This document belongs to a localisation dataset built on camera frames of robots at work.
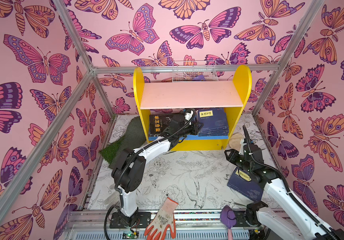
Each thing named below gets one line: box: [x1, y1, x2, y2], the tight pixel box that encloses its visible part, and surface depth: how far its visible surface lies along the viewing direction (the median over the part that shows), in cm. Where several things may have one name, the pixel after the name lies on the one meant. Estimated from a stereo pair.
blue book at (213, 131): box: [198, 129, 229, 135], surface depth 89 cm
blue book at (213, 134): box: [198, 132, 229, 137], surface depth 91 cm
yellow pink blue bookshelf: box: [133, 65, 252, 152], surface depth 83 cm
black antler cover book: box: [149, 114, 173, 136], surface depth 92 cm
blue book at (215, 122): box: [197, 107, 230, 137], surface depth 87 cm
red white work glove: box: [144, 197, 179, 240], surface depth 73 cm
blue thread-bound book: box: [198, 134, 228, 137], surface depth 91 cm
